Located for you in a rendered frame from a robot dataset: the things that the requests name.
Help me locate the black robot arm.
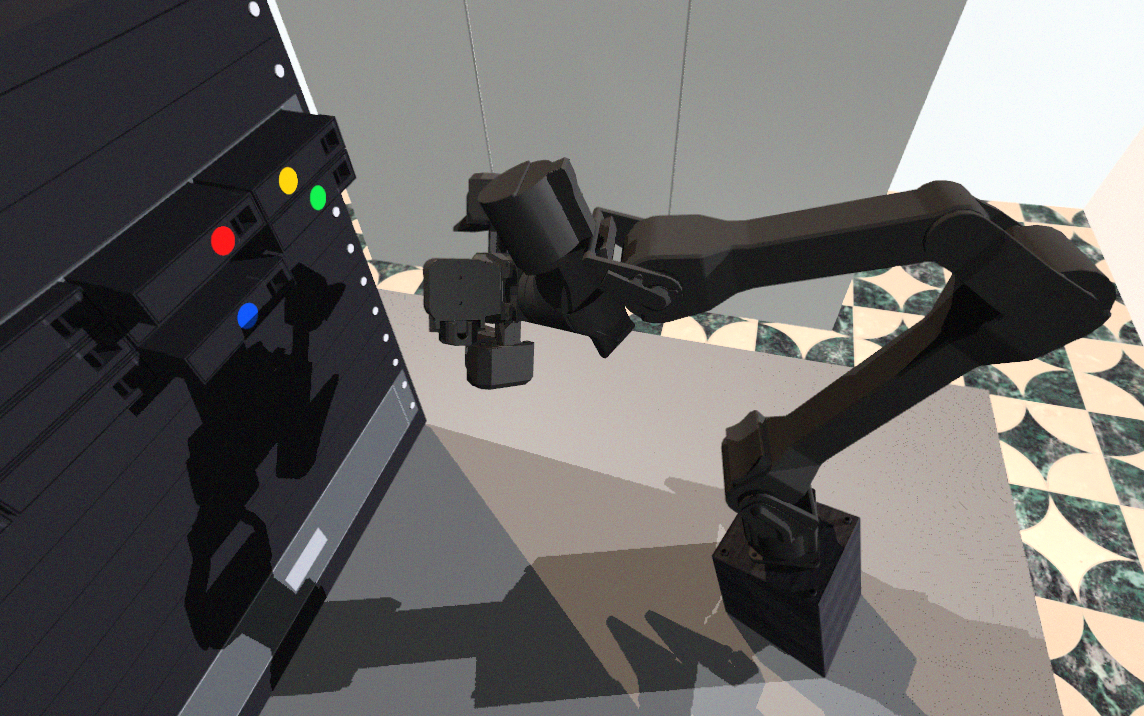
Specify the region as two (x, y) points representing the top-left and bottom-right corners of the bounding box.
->
(423, 157), (1117, 568)

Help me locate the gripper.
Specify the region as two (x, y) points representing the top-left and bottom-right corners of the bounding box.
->
(453, 173), (541, 390)

